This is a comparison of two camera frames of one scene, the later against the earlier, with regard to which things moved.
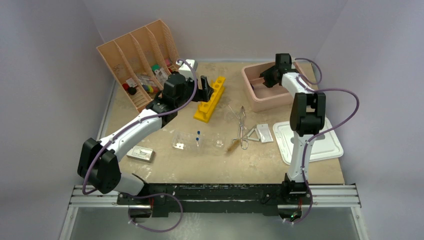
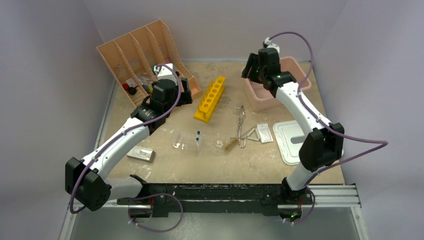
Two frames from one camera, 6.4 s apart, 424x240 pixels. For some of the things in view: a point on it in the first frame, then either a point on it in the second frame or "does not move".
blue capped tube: (197, 139) does not move
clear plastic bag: (189, 142) does not move
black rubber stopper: (132, 90) does not move
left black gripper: (203, 95) -> (184, 97)
